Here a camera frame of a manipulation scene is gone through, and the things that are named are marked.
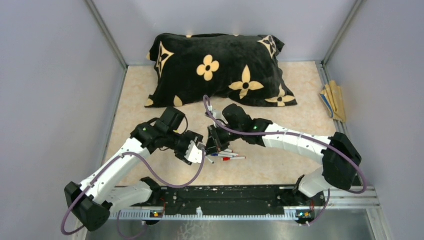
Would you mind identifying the folded tan cloth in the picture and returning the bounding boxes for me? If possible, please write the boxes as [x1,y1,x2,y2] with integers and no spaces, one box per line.
[319,80,347,123]

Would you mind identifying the aluminium front rail frame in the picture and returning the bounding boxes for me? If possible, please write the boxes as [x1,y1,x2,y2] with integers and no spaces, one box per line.
[73,180,391,240]

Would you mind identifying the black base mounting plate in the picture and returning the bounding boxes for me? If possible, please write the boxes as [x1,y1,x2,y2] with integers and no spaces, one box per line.
[129,184,327,217]

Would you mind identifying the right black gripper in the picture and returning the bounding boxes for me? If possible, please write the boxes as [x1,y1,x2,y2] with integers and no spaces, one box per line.
[204,123,244,156]

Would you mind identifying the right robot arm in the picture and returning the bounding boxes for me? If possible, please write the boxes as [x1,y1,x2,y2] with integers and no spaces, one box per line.
[204,103,364,206]

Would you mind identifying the white cable duct strip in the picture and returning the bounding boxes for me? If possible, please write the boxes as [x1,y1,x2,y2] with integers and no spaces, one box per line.
[108,208,299,221]

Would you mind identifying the purple cable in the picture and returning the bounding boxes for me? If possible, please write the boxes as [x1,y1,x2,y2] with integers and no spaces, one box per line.
[202,95,369,228]
[60,149,207,239]

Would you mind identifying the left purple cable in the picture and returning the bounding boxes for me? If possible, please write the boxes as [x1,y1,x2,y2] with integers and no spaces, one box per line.
[60,149,207,239]

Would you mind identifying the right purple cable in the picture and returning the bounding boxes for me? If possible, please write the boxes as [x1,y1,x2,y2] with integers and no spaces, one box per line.
[202,95,369,228]

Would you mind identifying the white marker blue cap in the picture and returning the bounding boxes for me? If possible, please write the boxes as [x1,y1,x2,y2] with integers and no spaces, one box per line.
[211,153,239,158]

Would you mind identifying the black floral pillow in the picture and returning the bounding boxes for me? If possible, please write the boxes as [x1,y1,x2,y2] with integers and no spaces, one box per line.
[145,33,297,108]

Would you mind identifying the white marker pink cap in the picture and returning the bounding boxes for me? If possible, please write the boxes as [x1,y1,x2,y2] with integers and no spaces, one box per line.
[221,149,238,156]

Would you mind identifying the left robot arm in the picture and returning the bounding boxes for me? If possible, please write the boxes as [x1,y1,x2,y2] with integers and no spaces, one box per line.
[60,107,206,236]

